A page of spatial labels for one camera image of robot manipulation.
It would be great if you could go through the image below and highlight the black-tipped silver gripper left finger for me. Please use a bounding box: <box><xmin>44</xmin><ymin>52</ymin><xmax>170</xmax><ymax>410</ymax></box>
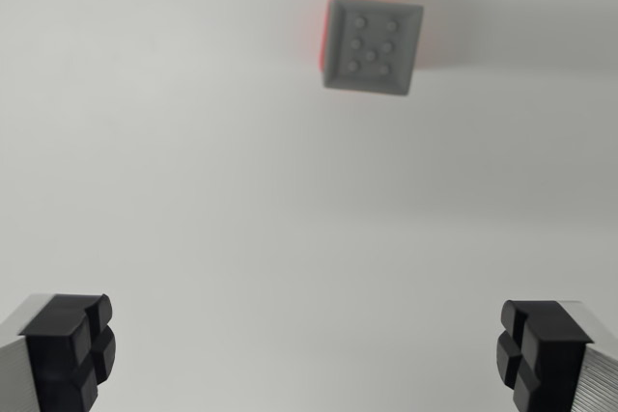
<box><xmin>0</xmin><ymin>292</ymin><xmax>118</xmax><ymax>412</ymax></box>

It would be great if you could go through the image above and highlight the black-tipped silver gripper right finger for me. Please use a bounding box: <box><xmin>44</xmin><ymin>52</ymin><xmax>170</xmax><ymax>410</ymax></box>
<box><xmin>494</xmin><ymin>299</ymin><xmax>618</xmax><ymax>412</ymax></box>

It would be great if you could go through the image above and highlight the grey studded cube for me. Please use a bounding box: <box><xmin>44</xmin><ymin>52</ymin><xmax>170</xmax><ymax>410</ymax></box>
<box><xmin>320</xmin><ymin>0</ymin><xmax>425</xmax><ymax>98</ymax></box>

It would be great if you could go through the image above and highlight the red studded cube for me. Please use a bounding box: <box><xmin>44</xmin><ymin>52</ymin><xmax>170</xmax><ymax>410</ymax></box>
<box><xmin>316</xmin><ymin>0</ymin><xmax>378</xmax><ymax>71</ymax></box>

